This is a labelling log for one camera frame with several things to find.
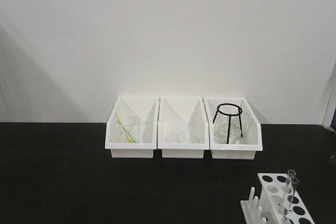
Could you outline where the yellow green stirring rod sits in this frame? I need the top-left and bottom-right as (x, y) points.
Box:
(114, 112), (139, 144)

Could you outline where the small glass beaker middle bin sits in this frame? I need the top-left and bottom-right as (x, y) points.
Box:
(171, 126), (185, 143)

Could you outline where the glass flask in right bin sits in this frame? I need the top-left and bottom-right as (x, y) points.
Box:
(214, 114), (242, 145)

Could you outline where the clear glass test tube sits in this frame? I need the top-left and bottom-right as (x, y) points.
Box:
(279, 176), (299, 216)

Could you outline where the white test tube rack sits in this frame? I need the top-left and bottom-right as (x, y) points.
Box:
(240, 173), (314, 223)

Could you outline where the white storage bin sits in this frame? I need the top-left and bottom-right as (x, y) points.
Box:
(157, 97), (209, 158)
(105, 96), (160, 158)
(203, 98), (263, 159)

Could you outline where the black wire tripod stand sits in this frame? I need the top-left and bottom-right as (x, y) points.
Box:
(213, 103), (243, 144)

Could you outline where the white right storage bin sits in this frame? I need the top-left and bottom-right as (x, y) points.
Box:
(203, 98), (263, 159)

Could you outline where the clear rear test tube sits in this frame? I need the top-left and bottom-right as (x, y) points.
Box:
(286, 169), (296, 184)

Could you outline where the glass beaker in left bin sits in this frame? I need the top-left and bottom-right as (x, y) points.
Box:
(115, 112), (141, 143)

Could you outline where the white left storage bin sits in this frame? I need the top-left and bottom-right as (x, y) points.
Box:
(105, 96), (160, 158)

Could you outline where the white middle storage bin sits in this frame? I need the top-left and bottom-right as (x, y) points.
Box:
(157, 97), (209, 158)

